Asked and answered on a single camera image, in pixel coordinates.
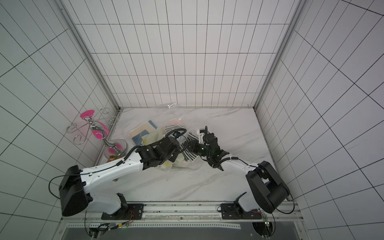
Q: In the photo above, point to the aluminium mounting rail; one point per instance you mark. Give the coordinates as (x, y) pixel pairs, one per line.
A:
(182, 215)

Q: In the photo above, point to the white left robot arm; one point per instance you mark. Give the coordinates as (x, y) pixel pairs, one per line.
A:
(80, 189)

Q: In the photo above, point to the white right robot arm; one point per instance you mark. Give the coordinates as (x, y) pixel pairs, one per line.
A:
(267, 190)

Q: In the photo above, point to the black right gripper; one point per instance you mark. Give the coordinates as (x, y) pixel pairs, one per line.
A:
(207, 141)

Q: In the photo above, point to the blue and beige towel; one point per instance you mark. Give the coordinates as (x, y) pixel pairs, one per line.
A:
(142, 130)

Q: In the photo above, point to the clear plastic vacuum bag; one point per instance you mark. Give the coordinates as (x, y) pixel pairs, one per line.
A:
(174, 143)

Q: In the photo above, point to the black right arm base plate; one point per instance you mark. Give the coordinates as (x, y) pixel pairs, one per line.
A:
(235, 211)

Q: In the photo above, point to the pale yellow towel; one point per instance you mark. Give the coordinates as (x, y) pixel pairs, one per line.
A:
(166, 135)

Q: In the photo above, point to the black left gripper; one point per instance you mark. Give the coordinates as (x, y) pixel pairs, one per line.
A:
(174, 155)

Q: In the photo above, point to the pink towel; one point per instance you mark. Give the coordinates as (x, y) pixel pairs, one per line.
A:
(176, 123)

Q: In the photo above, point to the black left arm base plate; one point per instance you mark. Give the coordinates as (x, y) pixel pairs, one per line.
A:
(126, 211)

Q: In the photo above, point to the green white striped towel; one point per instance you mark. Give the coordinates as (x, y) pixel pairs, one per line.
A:
(185, 148)

